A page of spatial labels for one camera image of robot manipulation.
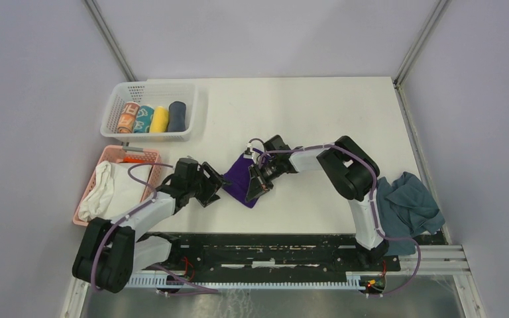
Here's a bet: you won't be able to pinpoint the purple towel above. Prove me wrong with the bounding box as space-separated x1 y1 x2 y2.
223 154 257 209

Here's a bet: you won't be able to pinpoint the teal patterned rolled towel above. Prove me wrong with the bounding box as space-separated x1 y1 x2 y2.
132 105 154 133

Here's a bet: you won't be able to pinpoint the pink plastic basket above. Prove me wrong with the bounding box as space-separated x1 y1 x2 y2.
72 145 162 227

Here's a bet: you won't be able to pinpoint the white cloth in basket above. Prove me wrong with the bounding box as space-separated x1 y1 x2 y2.
78 161 151 222

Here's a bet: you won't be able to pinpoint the right corner metal rail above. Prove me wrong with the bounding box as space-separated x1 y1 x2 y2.
392 0 451 89

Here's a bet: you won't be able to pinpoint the white plastic basket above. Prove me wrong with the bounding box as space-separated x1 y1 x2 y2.
100 80 199 142

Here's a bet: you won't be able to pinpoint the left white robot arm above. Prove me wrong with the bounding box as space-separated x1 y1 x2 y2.
72 158 231 293

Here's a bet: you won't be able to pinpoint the yellow rolled towel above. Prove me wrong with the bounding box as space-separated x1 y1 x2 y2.
149 107 170 133

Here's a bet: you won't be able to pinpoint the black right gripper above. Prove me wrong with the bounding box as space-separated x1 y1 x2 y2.
247 158 282 203

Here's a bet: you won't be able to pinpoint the left corner metal rail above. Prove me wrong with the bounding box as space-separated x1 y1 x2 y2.
82 0 138 81

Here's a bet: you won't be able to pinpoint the corner metal rail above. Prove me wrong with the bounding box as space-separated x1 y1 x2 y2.
392 0 451 89
82 0 138 81

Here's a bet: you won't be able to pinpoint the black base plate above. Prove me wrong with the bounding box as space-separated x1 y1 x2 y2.
158 233 401 283

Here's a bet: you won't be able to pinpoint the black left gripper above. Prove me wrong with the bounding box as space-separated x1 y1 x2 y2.
187 162 231 207

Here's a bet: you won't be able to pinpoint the orange item in basket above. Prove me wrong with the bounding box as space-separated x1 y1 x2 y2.
115 157 156 164

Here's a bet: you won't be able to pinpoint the orange patterned rolled towel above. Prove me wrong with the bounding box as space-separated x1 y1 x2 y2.
116 101 140 134

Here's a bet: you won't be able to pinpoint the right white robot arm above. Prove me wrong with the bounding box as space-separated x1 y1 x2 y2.
245 134 389 270

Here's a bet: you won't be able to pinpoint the aluminium frame rails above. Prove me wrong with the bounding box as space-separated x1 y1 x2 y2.
60 245 486 317

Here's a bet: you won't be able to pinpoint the teal blue towel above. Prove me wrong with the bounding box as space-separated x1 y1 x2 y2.
376 172 445 256

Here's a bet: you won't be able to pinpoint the dark grey towel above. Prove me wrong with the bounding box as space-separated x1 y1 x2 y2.
167 101 187 133

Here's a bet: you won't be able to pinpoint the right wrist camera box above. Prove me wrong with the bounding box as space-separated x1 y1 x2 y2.
243 147 258 160

